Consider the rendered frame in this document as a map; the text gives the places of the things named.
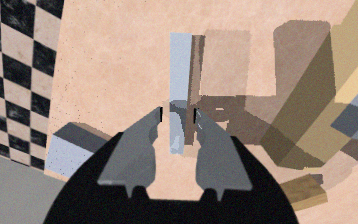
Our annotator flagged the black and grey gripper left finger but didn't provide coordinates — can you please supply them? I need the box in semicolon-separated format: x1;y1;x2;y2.
43;106;163;224

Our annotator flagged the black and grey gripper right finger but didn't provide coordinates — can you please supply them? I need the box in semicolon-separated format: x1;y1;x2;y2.
194;108;299;224

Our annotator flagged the light grey block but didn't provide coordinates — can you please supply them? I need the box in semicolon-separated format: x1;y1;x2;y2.
44;122;108;178

